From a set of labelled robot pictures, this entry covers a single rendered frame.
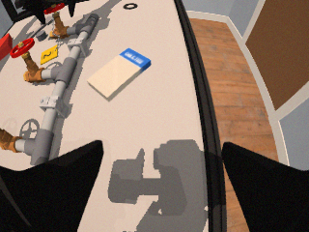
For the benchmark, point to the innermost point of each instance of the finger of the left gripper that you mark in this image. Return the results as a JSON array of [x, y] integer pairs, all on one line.
[[71, 5], [37, 9]]

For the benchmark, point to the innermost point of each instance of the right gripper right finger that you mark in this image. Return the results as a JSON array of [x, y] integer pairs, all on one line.
[[273, 196]]

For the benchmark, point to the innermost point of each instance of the red flat slab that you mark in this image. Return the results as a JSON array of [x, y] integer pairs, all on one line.
[[6, 46]]

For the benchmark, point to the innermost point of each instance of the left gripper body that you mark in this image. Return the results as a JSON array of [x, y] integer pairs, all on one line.
[[23, 3]]

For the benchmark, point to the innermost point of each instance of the dark grey cylinder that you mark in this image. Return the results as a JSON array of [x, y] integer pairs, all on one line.
[[41, 35]]

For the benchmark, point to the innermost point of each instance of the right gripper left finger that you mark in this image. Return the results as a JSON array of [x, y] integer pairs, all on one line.
[[52, 196]]

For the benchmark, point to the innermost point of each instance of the grey pipe manifold with three red valves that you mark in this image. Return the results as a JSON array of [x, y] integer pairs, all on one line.
[[39, 148]]

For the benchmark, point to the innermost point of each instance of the yellow number 2 tag on metal chain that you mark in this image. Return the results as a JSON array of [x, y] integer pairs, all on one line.
[[51, 52]]

